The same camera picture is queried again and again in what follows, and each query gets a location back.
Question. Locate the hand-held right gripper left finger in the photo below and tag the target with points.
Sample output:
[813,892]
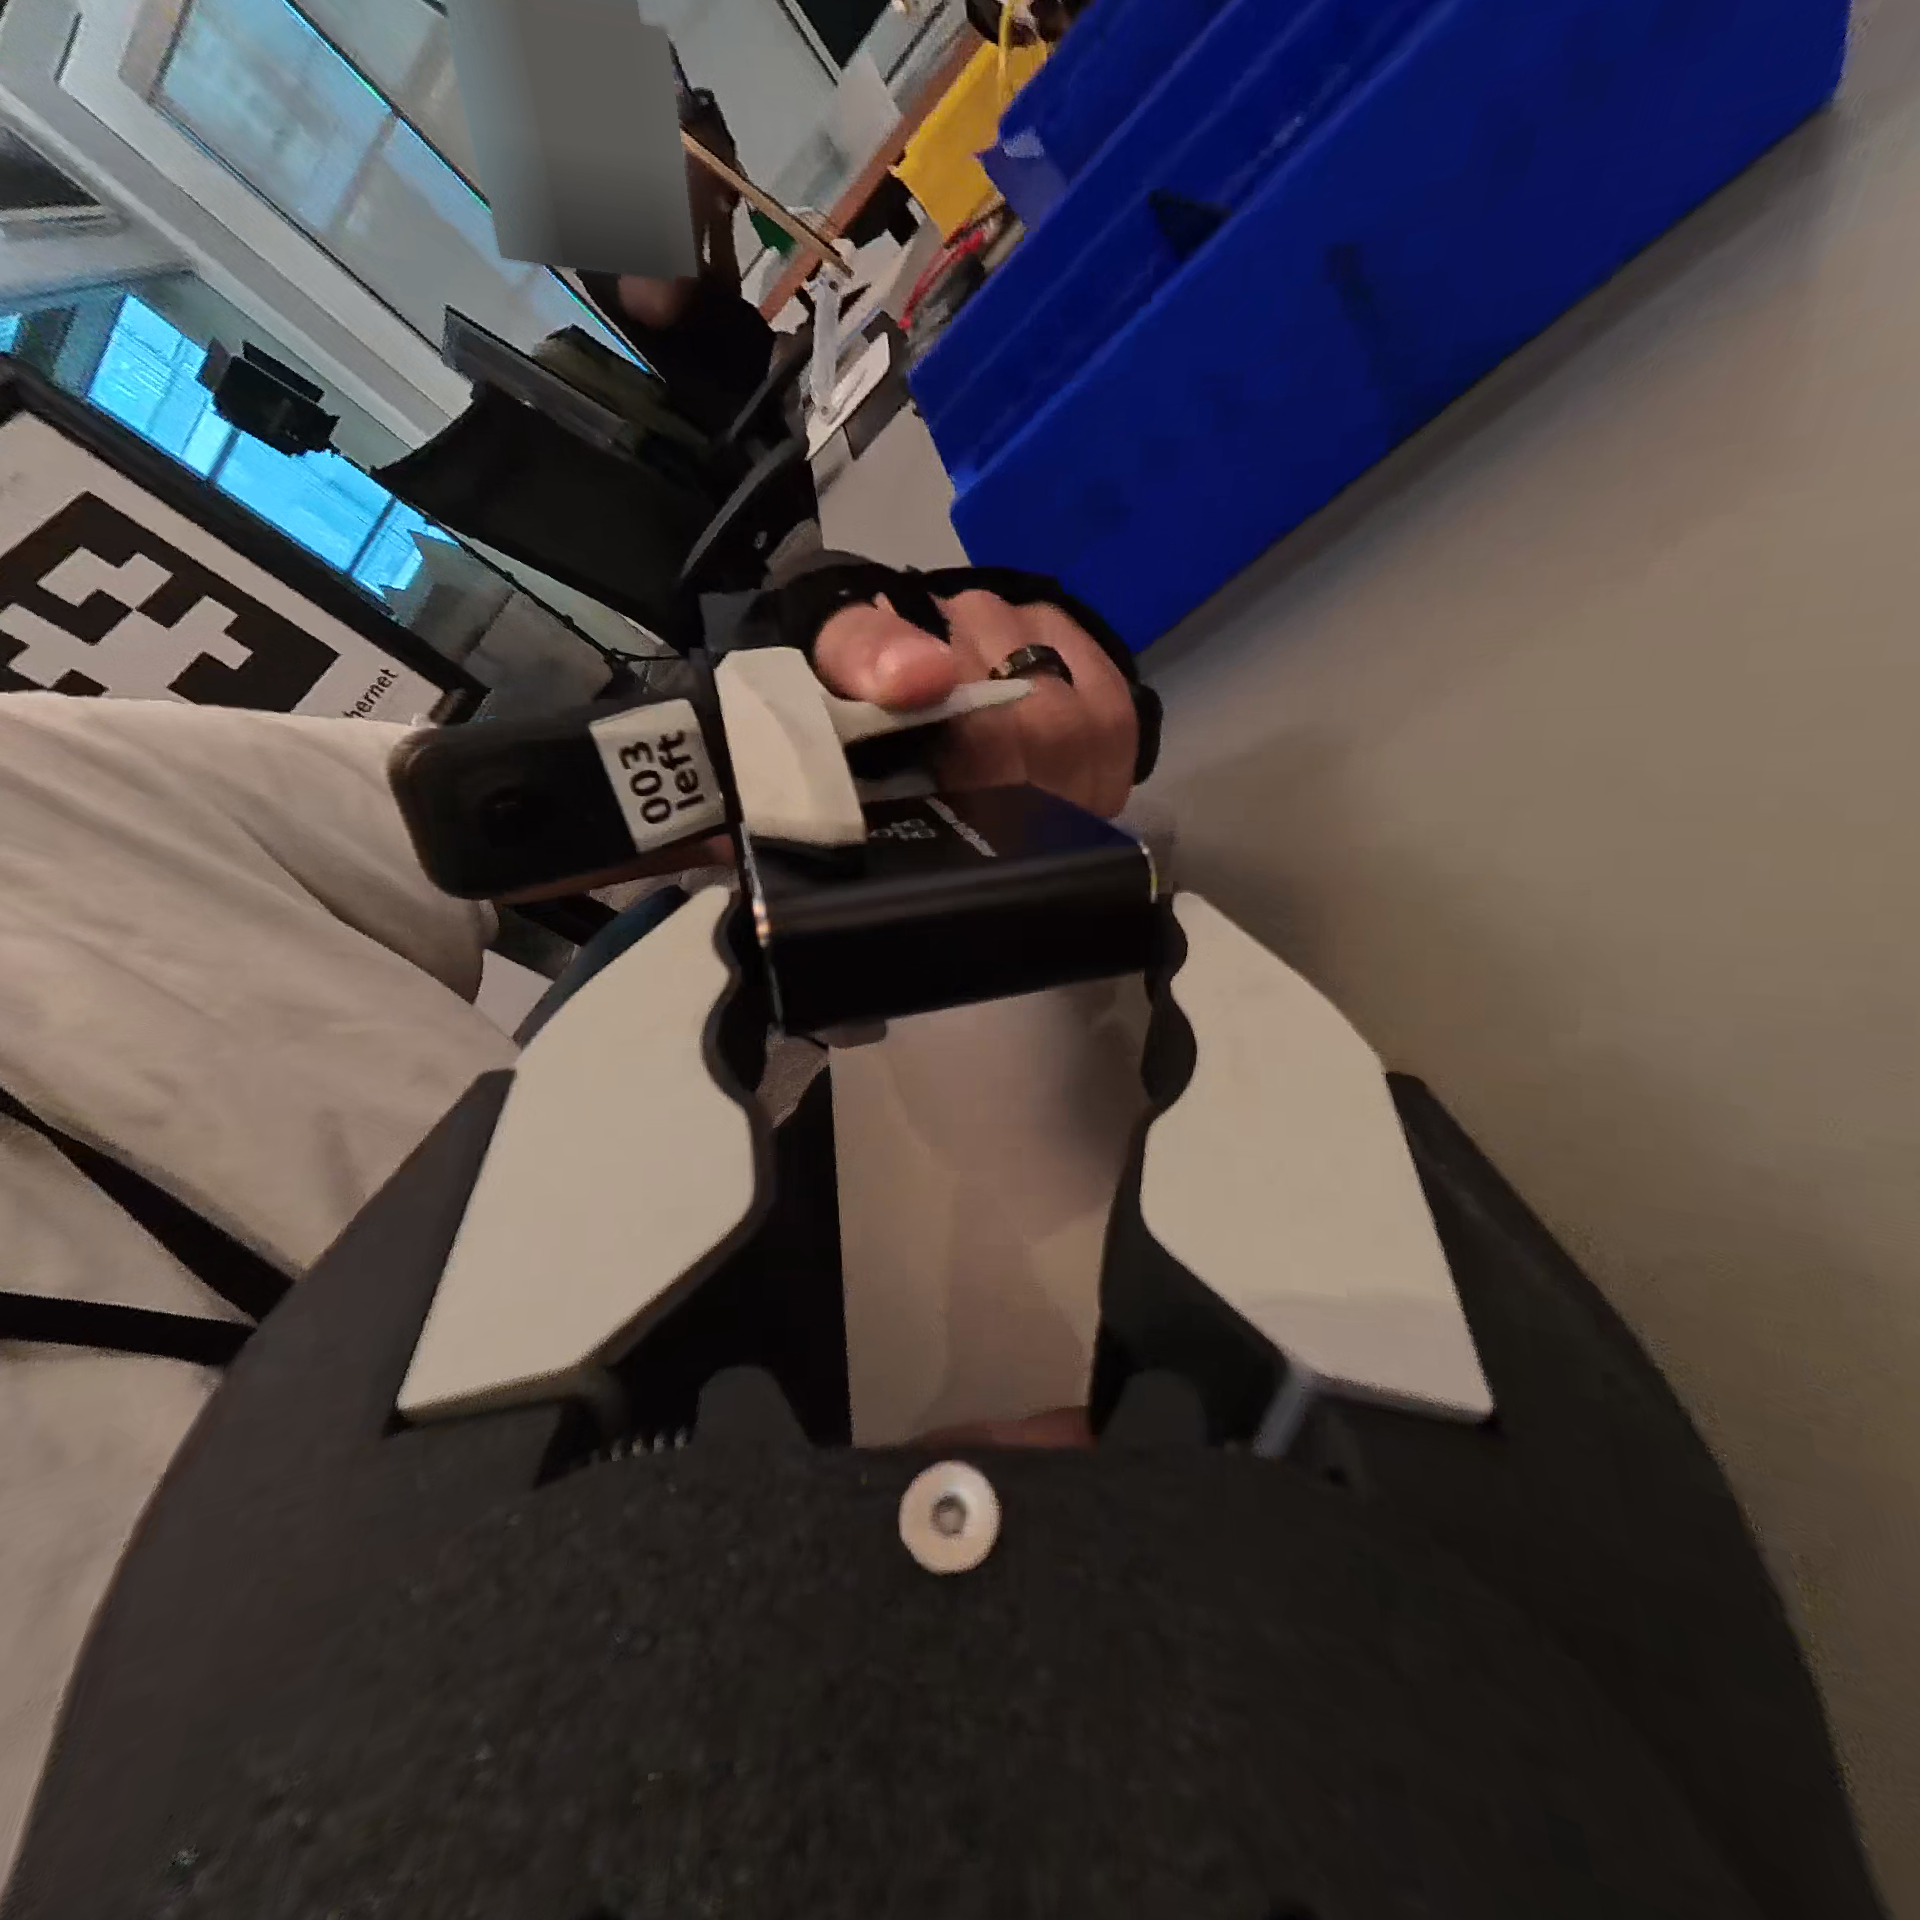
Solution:
[598,1200]

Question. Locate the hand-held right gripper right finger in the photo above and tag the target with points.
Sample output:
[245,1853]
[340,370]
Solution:
[1305,1200]

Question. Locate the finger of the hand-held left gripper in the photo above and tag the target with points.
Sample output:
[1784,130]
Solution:
[786,751]
[931,714]

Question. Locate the black ethernet splitter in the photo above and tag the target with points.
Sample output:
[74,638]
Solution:
[960,915]

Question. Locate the yellow plastic bin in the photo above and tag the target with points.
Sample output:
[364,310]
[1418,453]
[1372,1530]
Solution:
[960,149]

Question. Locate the blue plastic bin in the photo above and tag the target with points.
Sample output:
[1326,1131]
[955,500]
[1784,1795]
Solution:
[1348,300]

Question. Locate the person's left hand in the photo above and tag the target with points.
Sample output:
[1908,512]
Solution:
[1036,735]

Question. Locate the black and white marker board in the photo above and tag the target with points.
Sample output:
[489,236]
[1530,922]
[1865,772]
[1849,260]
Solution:
[89,599]

